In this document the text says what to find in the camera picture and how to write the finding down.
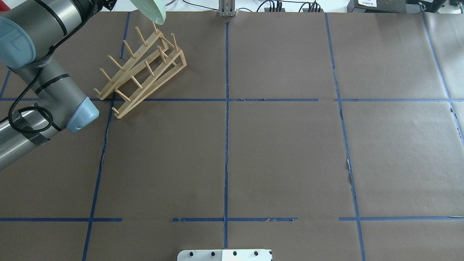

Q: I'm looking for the wooden plate rack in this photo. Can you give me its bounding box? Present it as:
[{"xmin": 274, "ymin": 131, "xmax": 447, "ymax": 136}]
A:
[{"xmin": 94, "ymin": 22, "xmax": 187, "ymax": 119}]

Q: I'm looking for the light green ceramic plate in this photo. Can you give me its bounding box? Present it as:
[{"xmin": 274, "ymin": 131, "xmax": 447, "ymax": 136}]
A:
[{"xmin": 130, "ymin": 0, "xmax": 167, "ymax": 25}]

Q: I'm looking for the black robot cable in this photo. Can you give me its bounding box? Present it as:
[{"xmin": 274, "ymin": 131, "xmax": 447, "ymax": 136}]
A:
[{"xmin": 8, "ymin": 0, "xmax": 104, "ymax": 132}]

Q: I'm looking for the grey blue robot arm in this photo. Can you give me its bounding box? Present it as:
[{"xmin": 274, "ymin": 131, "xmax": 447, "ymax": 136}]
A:
[{"xmin": 0, "ymin": 0, "xmax": 116, "ymax": 169}]

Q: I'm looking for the black power strip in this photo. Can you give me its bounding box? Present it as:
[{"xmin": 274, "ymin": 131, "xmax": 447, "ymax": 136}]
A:
[{"xmin": 256, "ymin": 0, "xmax": 323, "ymax": 13}]

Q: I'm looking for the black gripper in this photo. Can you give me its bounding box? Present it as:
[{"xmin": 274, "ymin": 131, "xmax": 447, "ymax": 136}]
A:
[{"xmin": 98, "ymin": 0, "xmax": 117, "ymax": 11}]

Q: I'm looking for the grey aluminium profile post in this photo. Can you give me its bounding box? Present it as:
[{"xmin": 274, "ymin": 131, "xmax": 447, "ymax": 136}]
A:
[{"xmin": 218, "ymin": 0, "xmax": 237, "ymax": 17}]

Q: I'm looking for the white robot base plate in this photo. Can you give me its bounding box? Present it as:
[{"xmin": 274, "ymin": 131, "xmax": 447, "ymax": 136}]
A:
[{"xmin": 177, "ymin": 248, "xmax": 273, "ymax": 261}]

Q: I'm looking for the black equipment box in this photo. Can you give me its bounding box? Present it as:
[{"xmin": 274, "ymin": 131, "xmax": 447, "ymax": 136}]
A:
[{"xmin": 347, "ymin": 0, "xmax": 424, "ymax": 13}]

